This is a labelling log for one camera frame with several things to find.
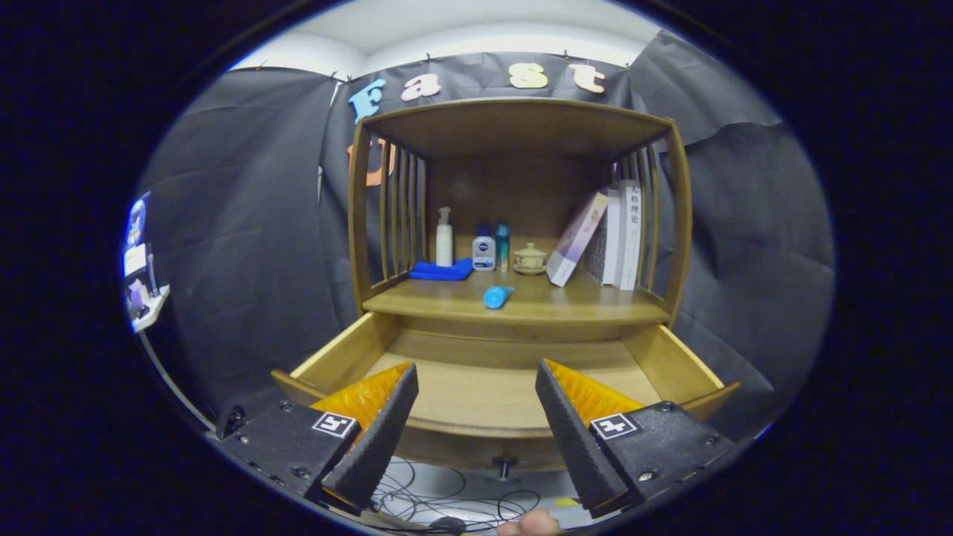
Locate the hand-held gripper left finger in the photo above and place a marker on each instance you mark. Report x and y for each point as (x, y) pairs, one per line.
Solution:
(380, 439)

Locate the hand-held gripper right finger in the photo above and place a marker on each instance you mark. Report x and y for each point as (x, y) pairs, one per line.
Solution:
(573, 439)

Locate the brown wooden drawer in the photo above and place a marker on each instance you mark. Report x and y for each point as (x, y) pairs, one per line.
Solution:
(476, 387)

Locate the blue white cosmetic tube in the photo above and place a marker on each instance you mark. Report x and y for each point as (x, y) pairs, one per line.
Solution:
(496, 297)

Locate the wooden countertop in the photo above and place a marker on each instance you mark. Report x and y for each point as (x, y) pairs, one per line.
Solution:
(566, 301)

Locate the brown wooden cabinet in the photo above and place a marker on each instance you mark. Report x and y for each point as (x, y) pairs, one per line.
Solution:
(514, 126)

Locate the yellow tape piece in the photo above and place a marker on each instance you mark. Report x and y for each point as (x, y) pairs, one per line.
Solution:
(567, 502)

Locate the small black round object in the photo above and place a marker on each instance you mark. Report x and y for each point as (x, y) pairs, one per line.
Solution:
(448, 525)

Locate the black floor device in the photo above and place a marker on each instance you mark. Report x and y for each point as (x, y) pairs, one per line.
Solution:
(232, 421)

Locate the blue folded cloth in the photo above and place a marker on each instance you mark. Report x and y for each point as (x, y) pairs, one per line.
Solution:
(439, 270)

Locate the dark patterned book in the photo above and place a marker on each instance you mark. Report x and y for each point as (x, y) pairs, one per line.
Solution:
(595, 257)

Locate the beige lidded tea cup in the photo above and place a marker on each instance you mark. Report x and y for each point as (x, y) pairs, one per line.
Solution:
(529, 260)

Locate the purple white book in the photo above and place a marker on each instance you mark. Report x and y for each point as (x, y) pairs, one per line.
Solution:
(577, 238)

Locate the white book black spine print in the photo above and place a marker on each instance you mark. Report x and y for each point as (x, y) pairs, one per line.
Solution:
(629, 246)

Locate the teal slim bottle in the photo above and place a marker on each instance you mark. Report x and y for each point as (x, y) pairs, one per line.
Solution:
(502, 249)

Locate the white pump bottle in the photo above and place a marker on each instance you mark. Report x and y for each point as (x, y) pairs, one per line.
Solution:
(444, 246)

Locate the plain white book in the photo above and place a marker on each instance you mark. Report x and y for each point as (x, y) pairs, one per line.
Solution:
(612, 238)

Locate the white blue-capped lotion bottle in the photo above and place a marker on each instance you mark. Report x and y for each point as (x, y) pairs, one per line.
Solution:
(484, 253)

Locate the grey curved pole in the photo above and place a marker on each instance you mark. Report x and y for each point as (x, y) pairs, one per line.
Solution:
(167, 383)

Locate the black backdrop cloth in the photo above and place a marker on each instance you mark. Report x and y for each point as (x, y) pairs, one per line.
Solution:
(246, 223)

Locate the small purple box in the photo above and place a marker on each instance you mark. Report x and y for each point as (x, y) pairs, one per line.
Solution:
(138, 294)

